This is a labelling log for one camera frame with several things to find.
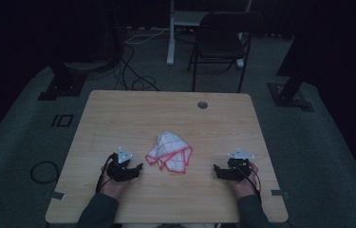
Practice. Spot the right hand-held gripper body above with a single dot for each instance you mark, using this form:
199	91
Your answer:
237	169

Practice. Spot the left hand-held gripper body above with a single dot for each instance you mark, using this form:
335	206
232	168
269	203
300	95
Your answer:
119	171

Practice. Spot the white cloth with red grid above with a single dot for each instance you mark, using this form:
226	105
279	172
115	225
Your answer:
170	153

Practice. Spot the person's left hand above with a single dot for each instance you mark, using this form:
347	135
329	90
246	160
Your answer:
112	187

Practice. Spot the person's right hand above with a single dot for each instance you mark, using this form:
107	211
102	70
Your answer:
245	186

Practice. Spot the grey tape piece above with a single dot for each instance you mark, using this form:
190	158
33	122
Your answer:
278	192
58	195

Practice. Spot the grey table grommet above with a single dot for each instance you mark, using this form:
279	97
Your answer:
202	105

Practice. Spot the black stand base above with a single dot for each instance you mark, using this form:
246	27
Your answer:
289	93
66	85

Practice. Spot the grey round floor base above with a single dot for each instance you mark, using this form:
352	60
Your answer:
87	66

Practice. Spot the black folding chair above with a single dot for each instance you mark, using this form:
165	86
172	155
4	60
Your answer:
221	44

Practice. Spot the white desk frame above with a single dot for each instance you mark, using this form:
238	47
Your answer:
175	22

